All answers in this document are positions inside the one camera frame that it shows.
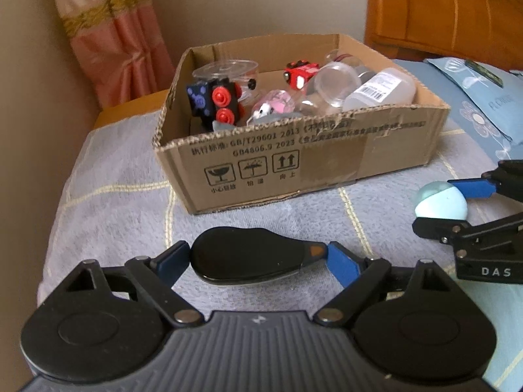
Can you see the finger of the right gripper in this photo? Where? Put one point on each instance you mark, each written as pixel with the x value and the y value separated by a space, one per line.
pixel 461 228
pixel 506 180

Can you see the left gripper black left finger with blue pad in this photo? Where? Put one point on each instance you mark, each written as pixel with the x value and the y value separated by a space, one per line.
pixel 154 278

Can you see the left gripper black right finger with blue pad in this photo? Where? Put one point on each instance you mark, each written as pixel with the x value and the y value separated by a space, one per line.
pixel 363 282

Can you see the mint green white round object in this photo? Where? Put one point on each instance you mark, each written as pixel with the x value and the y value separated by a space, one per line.
pixel 440 200

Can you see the black oval glasses case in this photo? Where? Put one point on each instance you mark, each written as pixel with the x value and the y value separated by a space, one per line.
pixel 236 256

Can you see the dark blue red-wheeled toy block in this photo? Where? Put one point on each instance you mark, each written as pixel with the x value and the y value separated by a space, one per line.
pixel 215 100

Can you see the pink transparent earbud case keychain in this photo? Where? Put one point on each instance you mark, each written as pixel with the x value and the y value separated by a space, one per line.
pixel 275 102

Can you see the light blue floral pillow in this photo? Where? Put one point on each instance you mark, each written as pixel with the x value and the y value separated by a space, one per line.
pixel 486 104

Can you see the grey checkered blanket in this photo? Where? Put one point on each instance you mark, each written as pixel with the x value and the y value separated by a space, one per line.
pixel 117 204

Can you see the white plastic bottle with label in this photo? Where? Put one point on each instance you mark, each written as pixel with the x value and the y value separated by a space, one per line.
pixel 390 86

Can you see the orange wooden headboard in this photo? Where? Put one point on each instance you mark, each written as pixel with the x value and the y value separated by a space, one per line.
pixel 488 31

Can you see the wooden bedside table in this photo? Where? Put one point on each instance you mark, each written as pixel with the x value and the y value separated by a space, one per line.
pixel 136 107

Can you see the brown cardboard box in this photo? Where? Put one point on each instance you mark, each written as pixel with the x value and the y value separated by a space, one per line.
pixel 212 171

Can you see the clear plastic cup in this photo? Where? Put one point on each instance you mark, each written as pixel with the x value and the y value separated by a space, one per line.
pixel 327 91

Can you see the glass jar with gold contents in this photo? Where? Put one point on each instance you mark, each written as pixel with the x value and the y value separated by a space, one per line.
pixel 363 72

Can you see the red black toy car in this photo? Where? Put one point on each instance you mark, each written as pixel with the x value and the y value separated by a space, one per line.
pixel 297 74

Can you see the clear plastic round container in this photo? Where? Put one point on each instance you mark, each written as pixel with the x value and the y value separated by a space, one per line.
pixel 241 71

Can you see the pink gold curtain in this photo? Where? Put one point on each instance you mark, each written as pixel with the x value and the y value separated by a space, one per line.
pixel 119 47

